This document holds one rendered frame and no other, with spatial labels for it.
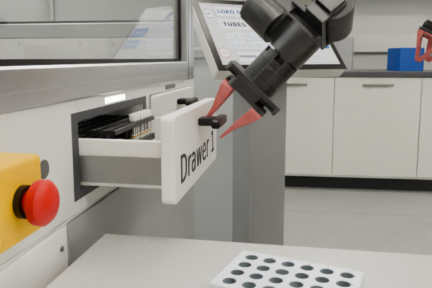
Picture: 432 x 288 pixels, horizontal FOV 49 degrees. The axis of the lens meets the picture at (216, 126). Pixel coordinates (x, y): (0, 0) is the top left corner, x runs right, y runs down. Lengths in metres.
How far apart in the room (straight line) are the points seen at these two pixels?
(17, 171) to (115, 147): 0.21
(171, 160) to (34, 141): 0.16
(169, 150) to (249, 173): 1.14
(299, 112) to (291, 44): 2.96
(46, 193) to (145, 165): 0.21
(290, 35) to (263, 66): 0.06
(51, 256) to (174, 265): 0.14
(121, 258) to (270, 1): 0.42
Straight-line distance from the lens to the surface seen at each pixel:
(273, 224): 1.82
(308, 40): 0.70
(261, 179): 1.74
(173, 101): 1.01
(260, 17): 0.73
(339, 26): 0.73
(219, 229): 2.52
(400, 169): 3.84
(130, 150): 0.62
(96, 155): 0.64
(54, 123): 0.59
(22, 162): 0.45
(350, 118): 3.70
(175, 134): 0.58
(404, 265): 0.62
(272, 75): 0.70
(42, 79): 0.56
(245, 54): 1.57
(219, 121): 0.68
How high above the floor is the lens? 1.00
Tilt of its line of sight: 8 degrees down
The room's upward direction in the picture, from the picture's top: straight up
